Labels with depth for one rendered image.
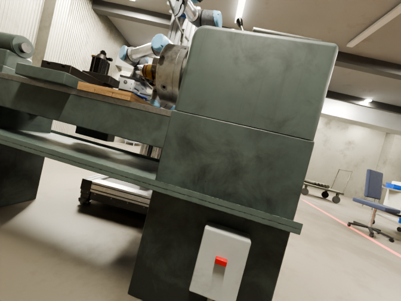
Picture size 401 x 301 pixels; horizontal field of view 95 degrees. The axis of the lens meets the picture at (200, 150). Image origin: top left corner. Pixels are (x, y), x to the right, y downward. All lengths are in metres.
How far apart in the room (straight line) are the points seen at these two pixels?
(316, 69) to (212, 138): 0.48
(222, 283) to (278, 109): 0.70
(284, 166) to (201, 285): 0.56
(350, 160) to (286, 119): 10.14
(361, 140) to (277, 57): 10.40
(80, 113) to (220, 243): 0.91
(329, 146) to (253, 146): 9.64
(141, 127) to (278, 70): 0.65
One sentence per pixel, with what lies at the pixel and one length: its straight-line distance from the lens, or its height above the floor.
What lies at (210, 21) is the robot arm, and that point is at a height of 1.61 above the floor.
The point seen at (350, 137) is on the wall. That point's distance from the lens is 10.89.
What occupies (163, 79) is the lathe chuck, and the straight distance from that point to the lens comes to 0.98.
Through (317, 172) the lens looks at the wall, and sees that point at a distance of 10.18.
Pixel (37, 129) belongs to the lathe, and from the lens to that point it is 1.81.
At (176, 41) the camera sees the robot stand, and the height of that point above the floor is 1.66.
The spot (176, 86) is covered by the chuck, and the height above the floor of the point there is 0.99.
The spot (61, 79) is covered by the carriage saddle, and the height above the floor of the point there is 0.89.
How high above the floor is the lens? 0.75
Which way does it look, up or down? 2 degrees down
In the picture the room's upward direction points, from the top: 14 degrees clockwise
